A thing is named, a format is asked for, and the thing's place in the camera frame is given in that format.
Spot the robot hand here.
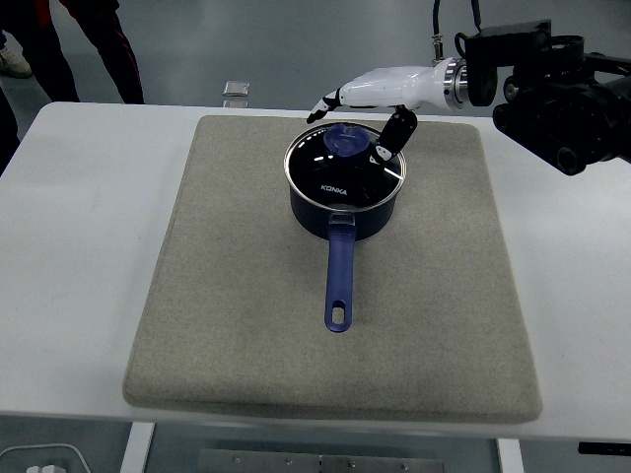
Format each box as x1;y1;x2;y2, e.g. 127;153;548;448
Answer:
305;58;451;167

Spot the glass lid with blue knob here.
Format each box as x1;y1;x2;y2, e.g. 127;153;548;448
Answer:
283;122;409;211

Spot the beige fabric mat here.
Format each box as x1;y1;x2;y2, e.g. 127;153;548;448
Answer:
121;115;543;426

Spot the person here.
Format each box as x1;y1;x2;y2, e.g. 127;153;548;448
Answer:
0;0;146;105
0;29;35;177

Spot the grey metal plate with screws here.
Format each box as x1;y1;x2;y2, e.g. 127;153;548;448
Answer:
198;447;446;473

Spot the white table leg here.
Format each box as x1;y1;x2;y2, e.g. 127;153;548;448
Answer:
496;437;525;473
119;422;157;473

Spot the black flat device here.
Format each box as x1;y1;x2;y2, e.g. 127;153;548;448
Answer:
577;441;631;455

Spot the dark pot with blue handle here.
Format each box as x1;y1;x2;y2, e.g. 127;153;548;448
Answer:
288;179;400;335

